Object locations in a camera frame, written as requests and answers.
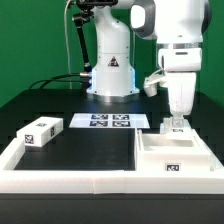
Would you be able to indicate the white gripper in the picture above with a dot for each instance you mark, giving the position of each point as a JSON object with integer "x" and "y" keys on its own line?
{"x": 181, "y": 91}

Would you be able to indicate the white cabinet door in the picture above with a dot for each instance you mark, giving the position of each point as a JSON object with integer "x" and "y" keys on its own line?
{"x": 179, "y": 133}
{"x": 167, "y": 125}

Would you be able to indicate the white cabinet body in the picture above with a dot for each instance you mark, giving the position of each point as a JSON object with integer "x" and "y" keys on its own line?
{"x": 155, "y": 153}

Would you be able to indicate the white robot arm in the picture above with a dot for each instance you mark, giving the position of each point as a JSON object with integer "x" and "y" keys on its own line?
{"x": 177, "y": 26}

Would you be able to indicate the white cabinet top block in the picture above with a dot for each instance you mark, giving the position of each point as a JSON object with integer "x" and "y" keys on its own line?
{"x": 40, "y": 131}

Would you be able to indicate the white marker sheet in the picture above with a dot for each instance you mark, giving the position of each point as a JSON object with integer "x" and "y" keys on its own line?
{"x": 101, "y": 120}

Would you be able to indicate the white U-shaped fence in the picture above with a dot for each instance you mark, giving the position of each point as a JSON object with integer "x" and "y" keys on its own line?
{"x": 104, "y": 182}

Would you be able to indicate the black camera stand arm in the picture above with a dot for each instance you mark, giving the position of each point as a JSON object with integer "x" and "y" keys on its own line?
{"x": 84, "y": 16}

